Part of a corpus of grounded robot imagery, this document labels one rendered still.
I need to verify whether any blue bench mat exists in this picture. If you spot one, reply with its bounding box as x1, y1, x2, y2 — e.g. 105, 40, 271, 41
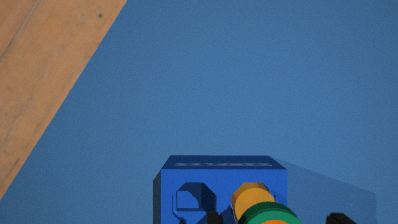
0, 0, 398, 224

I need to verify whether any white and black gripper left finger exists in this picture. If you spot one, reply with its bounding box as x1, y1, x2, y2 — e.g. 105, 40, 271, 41
207, 212, 224, 224

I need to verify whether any blue tube rack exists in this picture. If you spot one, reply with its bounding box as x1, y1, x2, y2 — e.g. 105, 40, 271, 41
161, 155, 287, 224

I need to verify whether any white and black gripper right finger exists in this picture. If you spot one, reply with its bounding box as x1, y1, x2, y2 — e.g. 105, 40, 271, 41
326, 213, 357, 224

